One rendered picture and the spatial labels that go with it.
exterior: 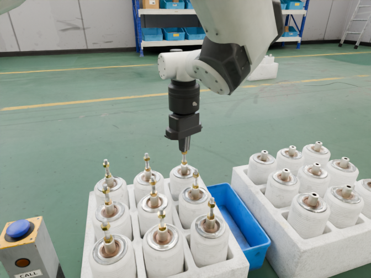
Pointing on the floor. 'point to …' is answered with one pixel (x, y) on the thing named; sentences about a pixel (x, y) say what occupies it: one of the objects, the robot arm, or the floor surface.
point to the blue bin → (241, 224)
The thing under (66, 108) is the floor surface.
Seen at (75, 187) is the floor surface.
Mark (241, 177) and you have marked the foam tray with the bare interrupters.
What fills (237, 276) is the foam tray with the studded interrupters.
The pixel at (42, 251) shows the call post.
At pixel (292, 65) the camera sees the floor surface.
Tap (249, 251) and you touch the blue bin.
